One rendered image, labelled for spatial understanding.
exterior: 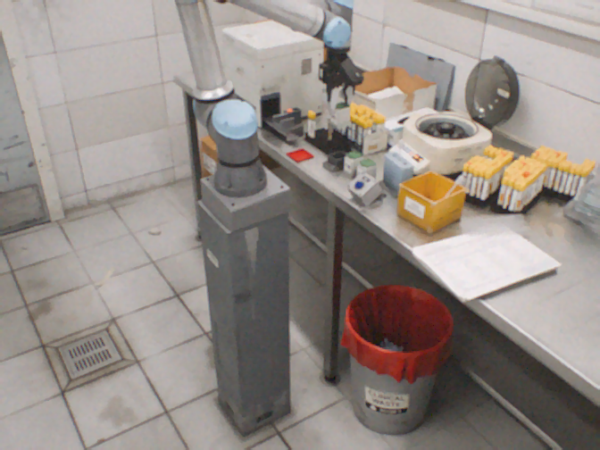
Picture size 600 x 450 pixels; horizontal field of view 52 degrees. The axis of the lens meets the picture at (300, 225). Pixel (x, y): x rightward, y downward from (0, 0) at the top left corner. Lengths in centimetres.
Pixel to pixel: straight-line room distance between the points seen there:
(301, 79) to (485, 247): 100
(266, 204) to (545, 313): 77
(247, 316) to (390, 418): 65
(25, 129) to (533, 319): 259
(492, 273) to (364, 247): 117
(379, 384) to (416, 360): 18
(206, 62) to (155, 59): 180
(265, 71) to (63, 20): 136
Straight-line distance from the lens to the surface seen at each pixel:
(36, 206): 353
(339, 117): 193
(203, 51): 169
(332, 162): 201
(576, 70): 204
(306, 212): 291
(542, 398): 220
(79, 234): 344
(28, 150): 340
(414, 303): 222
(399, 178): 185
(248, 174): 170
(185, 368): 256
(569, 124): 209
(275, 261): 185
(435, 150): 195
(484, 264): 162
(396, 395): 214
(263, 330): 200
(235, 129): 163
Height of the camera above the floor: 182
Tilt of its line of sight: 33 degrees down
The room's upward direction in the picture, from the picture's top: straight up
